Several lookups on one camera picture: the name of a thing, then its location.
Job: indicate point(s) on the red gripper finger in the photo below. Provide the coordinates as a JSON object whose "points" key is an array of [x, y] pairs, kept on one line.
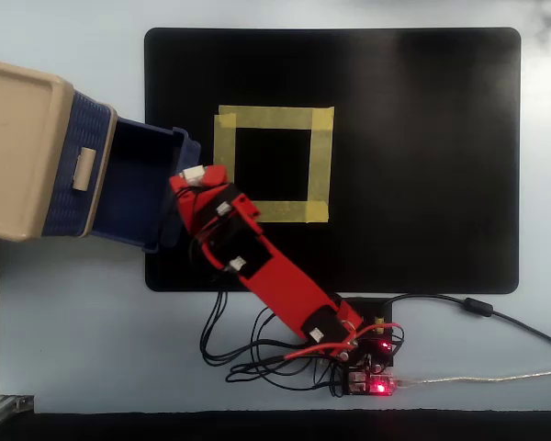
{"points": [[217, 175]]}

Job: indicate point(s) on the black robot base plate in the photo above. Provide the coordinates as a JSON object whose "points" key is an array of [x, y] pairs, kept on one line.
{"points": [[372, 310]]}

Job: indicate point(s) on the beige plastic drawer cabinet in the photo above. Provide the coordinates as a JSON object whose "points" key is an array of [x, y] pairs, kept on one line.
{"points": [[14, 151]]}

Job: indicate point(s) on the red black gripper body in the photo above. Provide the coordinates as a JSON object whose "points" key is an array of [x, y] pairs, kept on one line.
{"points": [[188, 183]]}

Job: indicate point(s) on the aluminium profile rail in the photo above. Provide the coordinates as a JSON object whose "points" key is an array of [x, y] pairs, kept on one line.
{"points": [[4, 411]]}

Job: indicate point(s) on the controller board with red LEDs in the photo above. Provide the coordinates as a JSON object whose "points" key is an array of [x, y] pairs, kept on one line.
{"points": [[372, 381]]}

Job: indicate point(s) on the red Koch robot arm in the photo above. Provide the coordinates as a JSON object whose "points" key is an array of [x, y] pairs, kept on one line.
{"points": [[280, 280]]}

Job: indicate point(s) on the black rectangular mat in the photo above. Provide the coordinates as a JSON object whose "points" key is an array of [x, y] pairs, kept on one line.
{"points": [[418, 161]]}

